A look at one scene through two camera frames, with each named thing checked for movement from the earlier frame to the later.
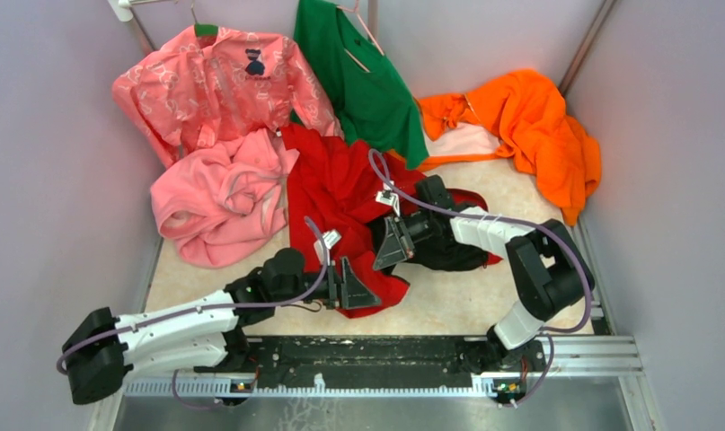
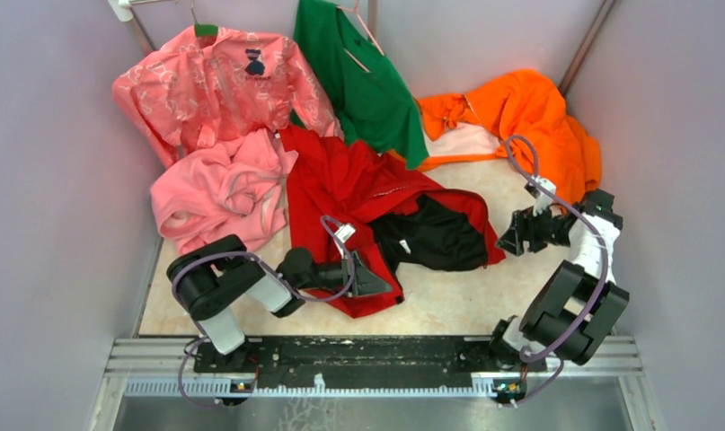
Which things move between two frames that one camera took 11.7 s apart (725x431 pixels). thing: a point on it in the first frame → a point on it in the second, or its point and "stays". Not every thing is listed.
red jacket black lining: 341,195 stays
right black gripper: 395,248 → 523,227
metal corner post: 591,37 stays
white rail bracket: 121,9 stays
